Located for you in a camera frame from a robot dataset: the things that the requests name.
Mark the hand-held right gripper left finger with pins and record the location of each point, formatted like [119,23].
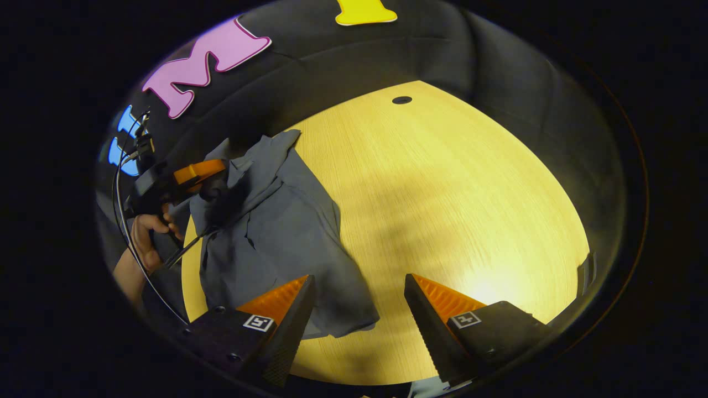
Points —
[290,331]

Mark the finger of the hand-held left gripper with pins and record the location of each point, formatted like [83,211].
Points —
[199,172]

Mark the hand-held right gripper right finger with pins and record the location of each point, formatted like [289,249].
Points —
[428,331]

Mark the grey long-sleeved shirt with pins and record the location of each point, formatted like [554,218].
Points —
[276,232]

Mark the black backdrop cloth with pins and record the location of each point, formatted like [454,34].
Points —
[343,61]

